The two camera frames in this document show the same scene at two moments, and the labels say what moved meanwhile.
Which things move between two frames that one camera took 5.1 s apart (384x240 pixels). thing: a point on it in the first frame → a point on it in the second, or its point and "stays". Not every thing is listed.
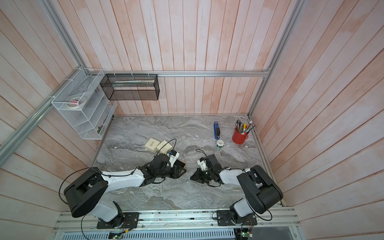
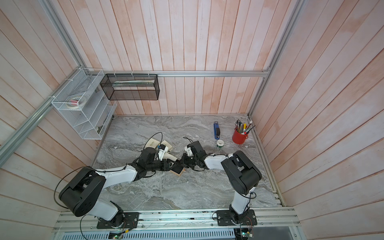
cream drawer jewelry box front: [151, 145] stays
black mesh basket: [131, 86] stays
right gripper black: [199, 177] → [185, 163]
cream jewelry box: [166, 149] stays
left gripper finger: [178, 171] → [167, 164]
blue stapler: [217, 130] stays
